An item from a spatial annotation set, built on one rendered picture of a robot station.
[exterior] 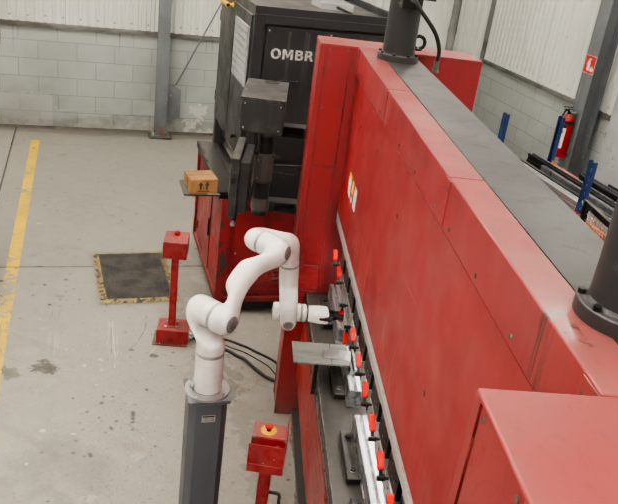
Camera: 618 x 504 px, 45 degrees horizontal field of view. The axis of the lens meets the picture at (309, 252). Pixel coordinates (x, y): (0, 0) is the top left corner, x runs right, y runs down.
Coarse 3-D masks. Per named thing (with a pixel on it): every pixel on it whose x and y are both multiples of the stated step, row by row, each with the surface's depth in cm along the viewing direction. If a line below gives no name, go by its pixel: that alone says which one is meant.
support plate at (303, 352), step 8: (296, 344) 364; (304, 344) 364; (312, 344) 365; (320, 344) 366; (328, 344) 367; (336, 344) 368; (296, 352) 357; (304, 352) 358; (312, 352) 359; (320, 352) 360; (296, 360) 351; (304, 360) 352; (312, 360) 352; (320, 360) 353; (328, 360) 354; (336, 360) 355; (344, 360) 356
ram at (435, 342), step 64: (384, 128) 306; (384, 192) 295; (384, 256) 284; (448, 256) 202; (384, 320) 275; (448, 320) 197; (384, 384) 266; (448, 384) 192; (512, 384) 151; (448, 448) 188
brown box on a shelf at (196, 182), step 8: (184, 176) 542; (192, 176) 532; (200, 176) 534; (208, 176) 536; (184, 184) 544; (192, 184) 529; (200, 184) 530; (208, 184) 533; (216, 184) 535; (184, 192) 532; (192, 192) 531; (200, 192) 533; (208, 192) 536; (216, 192) 538
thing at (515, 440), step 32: (480, 416) 108; (512, 416) 104; (544, 416) 105; (576, 416) 106; (608, 416) 107; (480, 448) 107; (512, 448) 98; (544, 448) 99; (576, 448) 100; (608, 448) 100; (480, 480) 106; (512, 480) 95; (544, 480) 93; (576, 480) 94; (608, 480) 94
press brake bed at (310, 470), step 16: (304, 336) 433; (304, 368) 420; (304, 384) 413; (304, 400) 407; (304, 416) 400; (304, 432) 394; (320, 432) 337; (304, 448) 388; (320, 448) 332; (304, 464) 382; (320, 464) 327; (304, 480) 377; (320, 480) 323; (304, 496) 406; (320, 496) 319
